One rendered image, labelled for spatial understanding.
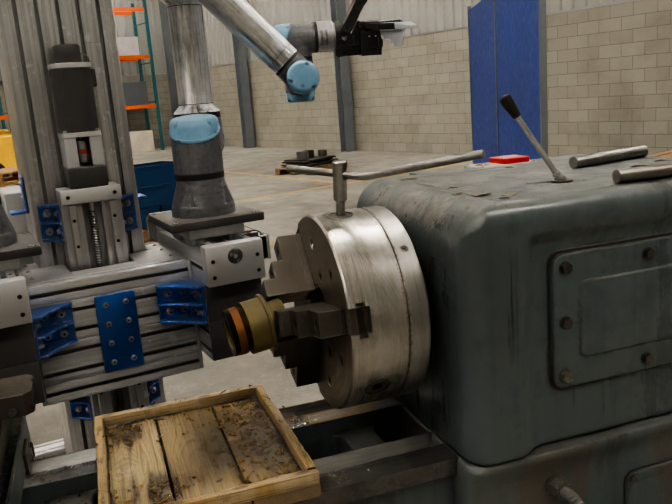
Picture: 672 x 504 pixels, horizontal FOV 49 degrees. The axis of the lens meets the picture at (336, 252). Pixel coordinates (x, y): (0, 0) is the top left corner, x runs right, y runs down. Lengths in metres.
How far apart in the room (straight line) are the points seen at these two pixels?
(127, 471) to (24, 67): 1.01
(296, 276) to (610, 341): 0.50
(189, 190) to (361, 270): 0.76
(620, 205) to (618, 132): 11.54
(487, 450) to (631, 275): 0.34
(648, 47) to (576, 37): 1.31
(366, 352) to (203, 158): 0.81
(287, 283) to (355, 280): 0.17
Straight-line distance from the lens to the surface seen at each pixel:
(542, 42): 5.98
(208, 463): 1.18
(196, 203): 1.72
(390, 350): 1.07
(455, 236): 1.05
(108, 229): 1.80
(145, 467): 1.20
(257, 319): 1.12
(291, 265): 1.19
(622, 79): 12.61
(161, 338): 1.74
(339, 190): 1.12
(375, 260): 1.06
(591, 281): 1.15
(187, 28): 1.87
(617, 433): 1.27
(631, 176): 1.20
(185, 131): 1.72
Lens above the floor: 1.43
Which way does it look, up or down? 12 degrees down
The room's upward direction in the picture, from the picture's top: 4 degrees counter-clockwise
